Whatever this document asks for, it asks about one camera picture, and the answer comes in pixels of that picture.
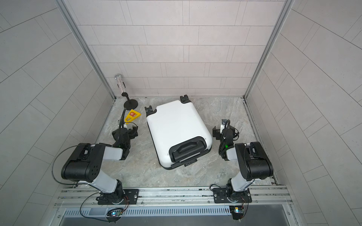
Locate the right circuit board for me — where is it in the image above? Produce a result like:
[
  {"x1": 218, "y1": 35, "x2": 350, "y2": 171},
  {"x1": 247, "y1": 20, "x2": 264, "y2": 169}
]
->
[{"x1": 229, "y1": 206, "x2": 245, "y2": 220}]

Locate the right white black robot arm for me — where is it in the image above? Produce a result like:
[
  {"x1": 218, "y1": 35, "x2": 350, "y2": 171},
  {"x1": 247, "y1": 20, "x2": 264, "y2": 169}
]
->
[{"x1": 213, "y1": 119, "x2": 273, "y2": 202}]

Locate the yellow triangular block holder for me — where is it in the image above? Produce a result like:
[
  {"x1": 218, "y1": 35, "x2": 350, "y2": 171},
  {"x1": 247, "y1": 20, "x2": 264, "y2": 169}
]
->
[{"x1": 124, "y1": 109, "x2": 141, "y2": 123}]

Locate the white hard-shell suitcase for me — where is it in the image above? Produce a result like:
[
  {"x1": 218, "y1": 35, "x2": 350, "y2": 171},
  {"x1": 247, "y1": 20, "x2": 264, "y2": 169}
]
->
[{"x1": 145, "y1": 95, "x2": 213, "y2": 170}]

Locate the black stand with clear tube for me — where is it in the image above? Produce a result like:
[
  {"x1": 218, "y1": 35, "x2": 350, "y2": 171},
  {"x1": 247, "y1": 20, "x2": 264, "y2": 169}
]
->
[{"x1": 115, "y1": 73, "x2": 138, "y2": 111}]

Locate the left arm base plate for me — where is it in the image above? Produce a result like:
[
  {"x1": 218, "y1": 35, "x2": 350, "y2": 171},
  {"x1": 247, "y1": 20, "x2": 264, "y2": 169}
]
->
[{"x1": 96, "y1": 189, "x2": 139, "y2": 205}]

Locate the circuit board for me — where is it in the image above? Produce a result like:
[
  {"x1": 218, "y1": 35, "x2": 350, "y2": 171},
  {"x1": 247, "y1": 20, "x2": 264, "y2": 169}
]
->
[
  {"x1": 229, "y1": 206, "x2": 245, "y2": 220},
  {"x1": 107, "y1": 208, "x2": 124, "y2": 218}
]

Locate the left black power cable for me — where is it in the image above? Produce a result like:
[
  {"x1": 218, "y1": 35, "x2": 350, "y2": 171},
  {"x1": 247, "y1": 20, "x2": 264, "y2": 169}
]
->
[{"x1": 51, "y1": 145, "x2": 85, "y2": 186}]

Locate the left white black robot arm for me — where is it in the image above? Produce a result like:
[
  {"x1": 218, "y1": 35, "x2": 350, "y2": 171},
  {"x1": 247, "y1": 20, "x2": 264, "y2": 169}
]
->
[{"x1": 61, "y1": 109, "x2": 138, "y2": 205}]

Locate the aluminium mounting rail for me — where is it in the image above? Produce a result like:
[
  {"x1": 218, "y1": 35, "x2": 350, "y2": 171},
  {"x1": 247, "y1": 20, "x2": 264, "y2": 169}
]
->
[{"x1": 51, "y1": 186, "x2": 293, "y2": 208}]

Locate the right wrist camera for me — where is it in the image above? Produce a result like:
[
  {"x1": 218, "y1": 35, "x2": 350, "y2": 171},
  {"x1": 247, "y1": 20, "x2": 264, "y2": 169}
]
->
[{"x1": 220, "y1": 119, "x2": 229, "y2": 132}]

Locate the left circuit board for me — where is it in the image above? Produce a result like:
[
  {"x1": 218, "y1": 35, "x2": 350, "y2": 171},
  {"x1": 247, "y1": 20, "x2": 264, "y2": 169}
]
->
[{"x1": 107, "y1": 208, "x2": 124, "y2": 218}]

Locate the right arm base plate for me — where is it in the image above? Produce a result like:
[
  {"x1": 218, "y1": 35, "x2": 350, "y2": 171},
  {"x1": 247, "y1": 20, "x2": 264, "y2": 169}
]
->
[{"x1": 212, "y1": 187, "x2": 252, "y2": 203}]

